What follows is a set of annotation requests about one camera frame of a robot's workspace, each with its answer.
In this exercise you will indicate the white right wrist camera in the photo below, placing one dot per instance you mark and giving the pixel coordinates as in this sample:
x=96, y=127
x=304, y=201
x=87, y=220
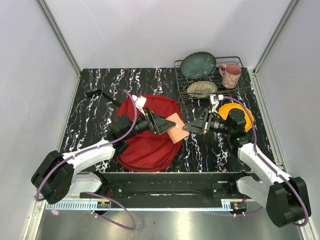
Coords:
x=215, y=101

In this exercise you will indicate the speckled cream plate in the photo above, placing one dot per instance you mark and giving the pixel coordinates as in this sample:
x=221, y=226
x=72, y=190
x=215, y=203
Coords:
x=201, y=89

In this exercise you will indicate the yellow polka dot plate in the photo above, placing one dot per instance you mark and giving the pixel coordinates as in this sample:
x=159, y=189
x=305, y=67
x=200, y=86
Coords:
x=225, y=109

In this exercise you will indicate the pink patterned mug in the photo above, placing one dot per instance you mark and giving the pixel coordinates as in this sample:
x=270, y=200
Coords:
x=230, y=75

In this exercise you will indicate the teal glazed plate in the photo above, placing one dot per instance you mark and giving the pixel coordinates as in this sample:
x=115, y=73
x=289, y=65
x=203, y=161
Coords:
x=198, y=65

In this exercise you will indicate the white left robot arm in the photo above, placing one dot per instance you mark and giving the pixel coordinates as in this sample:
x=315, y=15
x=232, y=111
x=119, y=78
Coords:
x=57, y=175

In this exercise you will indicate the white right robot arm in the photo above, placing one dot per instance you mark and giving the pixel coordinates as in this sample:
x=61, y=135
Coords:
x=284, y=197

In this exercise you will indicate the aluminium frame rail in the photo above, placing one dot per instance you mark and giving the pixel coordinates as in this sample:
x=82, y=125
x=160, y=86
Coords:
x=58, y=34

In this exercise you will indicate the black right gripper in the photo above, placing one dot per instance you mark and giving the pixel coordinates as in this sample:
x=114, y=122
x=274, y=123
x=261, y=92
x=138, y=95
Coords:
x=199, y=126

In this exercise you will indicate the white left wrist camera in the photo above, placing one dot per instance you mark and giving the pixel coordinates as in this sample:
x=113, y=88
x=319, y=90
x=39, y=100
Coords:
x=140, y=102

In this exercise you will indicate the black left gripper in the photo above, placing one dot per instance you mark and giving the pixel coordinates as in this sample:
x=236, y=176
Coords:
x=156, y=124

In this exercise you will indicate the grey wire dish rack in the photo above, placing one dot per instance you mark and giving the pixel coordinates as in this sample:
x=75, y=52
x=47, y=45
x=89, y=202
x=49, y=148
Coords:
x=214, y=77

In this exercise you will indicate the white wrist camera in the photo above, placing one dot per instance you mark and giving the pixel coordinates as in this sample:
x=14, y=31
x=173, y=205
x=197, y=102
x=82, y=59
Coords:
x=215, y=101
x=140, y=102

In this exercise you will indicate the red student backpack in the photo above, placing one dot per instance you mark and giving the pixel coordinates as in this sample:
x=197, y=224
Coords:
x=144, y=152

